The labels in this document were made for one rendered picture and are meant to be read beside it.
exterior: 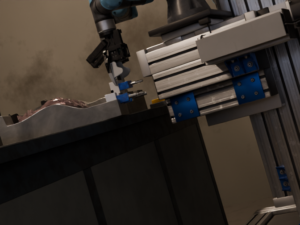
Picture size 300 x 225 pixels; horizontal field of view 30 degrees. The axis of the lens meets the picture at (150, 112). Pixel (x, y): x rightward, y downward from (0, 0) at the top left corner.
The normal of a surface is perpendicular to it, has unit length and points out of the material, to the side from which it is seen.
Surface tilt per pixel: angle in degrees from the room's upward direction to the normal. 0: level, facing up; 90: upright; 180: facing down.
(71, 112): 90
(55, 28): 90
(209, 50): 90
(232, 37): 90
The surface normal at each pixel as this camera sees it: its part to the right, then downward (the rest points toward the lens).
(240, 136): -0.44, 0.12
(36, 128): -0.07, 0.01
